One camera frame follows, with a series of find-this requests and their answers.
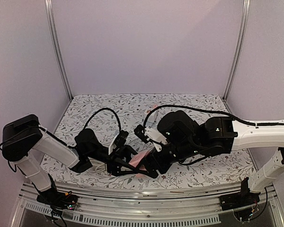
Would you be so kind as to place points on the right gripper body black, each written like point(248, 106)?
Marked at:
point(161, 161)

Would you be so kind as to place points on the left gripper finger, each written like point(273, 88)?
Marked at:
point(120, 168)
point(127, 152)

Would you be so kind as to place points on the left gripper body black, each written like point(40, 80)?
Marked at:
point(111, 158)

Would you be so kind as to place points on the pink cube socket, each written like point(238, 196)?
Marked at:
point(136, 159)

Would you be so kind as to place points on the light blue power strip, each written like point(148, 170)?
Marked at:
point(151, 124)

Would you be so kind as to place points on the white cube socket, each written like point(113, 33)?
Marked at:
point(148, 110)

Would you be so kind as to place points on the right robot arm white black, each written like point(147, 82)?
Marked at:
point(178, 137)

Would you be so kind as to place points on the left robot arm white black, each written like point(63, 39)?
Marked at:
point(22, 136)

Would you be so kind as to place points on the floral patterned table mat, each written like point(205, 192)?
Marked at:
point(106, 113)

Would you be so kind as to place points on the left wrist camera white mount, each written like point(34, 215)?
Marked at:
point(118, 141)

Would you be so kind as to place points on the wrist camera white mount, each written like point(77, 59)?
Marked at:
point(148, 134)
point(118, 141)

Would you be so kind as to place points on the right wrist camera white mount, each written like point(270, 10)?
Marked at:
point(148, 134)

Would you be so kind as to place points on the front aluminium rail base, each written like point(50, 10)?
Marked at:
point(199, 206)

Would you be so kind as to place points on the left aluminium frame post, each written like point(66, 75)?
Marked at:
point(56, 48)

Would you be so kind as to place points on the aluminium frame post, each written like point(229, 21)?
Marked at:
point(238, 49)
point(56, 48)

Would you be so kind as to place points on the right aluminium frame post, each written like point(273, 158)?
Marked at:
point(238, 49)

